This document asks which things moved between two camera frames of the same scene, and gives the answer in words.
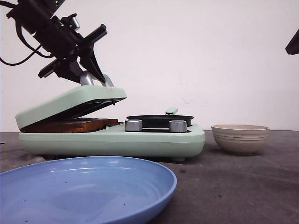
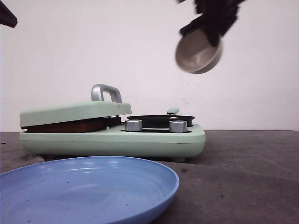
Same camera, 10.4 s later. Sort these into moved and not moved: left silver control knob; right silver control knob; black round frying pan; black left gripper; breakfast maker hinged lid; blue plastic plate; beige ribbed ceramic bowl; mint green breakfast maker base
Moved: breakfast maker hinged lid; black left gripper; beige ribbed ceramic bowl
Not moved: black round frying pan; left silver control knob; mint green breakfast maker base; blue plastic plate; right silver control knob
